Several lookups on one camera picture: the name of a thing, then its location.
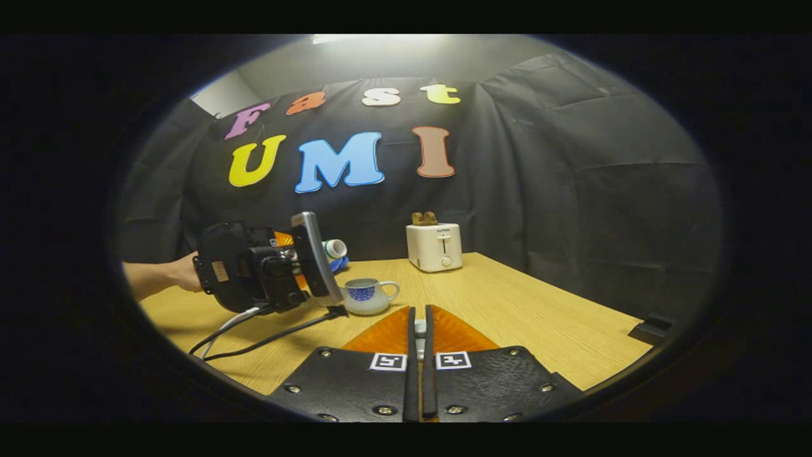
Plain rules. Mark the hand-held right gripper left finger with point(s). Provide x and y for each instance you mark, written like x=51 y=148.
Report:
x=412 y=381

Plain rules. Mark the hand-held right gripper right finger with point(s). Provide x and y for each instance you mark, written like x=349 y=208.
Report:
x=429 y=381

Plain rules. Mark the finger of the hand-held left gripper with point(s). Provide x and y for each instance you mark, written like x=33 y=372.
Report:
x=284 y=240

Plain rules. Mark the white plastic water bottle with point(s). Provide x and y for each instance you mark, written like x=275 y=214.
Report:
x=335 y=248

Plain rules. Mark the white blue-patterned teacup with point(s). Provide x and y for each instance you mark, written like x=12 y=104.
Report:
x=368 y=304

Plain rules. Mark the blue towel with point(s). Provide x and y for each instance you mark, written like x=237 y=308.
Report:
x=339 y=264

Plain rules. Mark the white toaster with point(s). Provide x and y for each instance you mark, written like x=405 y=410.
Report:
x=434 y=247

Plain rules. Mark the toasted bread slices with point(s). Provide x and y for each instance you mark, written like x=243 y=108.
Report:
x=424 y=219

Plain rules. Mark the black block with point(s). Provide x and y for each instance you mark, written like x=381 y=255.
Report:
x=653 y=330

